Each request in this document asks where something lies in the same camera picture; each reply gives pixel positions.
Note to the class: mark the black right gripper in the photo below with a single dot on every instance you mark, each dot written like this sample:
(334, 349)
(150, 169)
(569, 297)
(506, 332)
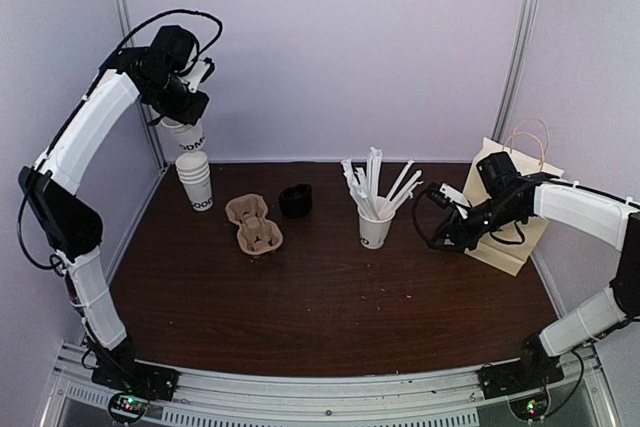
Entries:
(460, 233)

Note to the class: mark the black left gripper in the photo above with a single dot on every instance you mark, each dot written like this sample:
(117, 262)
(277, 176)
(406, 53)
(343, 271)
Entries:
(192, 115)

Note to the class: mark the white paper coffee cup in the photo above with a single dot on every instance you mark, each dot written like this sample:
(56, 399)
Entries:
(189, 137)

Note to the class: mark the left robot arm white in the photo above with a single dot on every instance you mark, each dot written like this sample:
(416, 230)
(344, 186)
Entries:
(74, 230)

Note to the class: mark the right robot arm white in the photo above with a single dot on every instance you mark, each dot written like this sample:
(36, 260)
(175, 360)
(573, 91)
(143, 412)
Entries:
(587, 239)

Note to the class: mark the brown paper takeout bag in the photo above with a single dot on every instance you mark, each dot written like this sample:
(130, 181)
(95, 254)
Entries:
(514, 231)

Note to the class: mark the stack of white paper cups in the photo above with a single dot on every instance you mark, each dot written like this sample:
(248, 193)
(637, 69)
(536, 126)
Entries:
(193, 171)

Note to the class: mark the white cup holding straws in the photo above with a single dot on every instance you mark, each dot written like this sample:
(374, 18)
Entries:
(373, 233)

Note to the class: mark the stack of black cup lids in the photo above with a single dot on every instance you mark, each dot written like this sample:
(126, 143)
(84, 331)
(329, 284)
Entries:
(296, 201)

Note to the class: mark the brown pulp cup carrier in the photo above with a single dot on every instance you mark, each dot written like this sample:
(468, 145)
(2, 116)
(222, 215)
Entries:
(256, 235)

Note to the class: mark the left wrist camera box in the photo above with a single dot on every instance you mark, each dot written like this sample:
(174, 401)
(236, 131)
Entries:
(176, 46)

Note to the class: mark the left aluminium corner post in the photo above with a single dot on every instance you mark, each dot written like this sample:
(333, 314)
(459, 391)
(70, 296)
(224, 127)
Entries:
(146, 115)

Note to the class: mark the aluminium corner post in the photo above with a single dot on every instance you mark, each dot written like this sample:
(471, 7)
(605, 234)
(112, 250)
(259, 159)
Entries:
(524, 31)
(146, 115)

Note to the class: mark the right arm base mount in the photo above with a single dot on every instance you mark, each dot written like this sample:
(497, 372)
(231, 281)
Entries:
(533, 370)

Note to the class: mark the right aluminium corner post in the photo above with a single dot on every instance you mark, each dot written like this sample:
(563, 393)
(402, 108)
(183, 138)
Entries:
(524, 31)

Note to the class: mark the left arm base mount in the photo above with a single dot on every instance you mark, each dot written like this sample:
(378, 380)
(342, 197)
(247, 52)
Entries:
(136, 385)

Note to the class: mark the aluminium front rail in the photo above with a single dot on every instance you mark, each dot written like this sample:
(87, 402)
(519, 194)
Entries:
(452, 397)

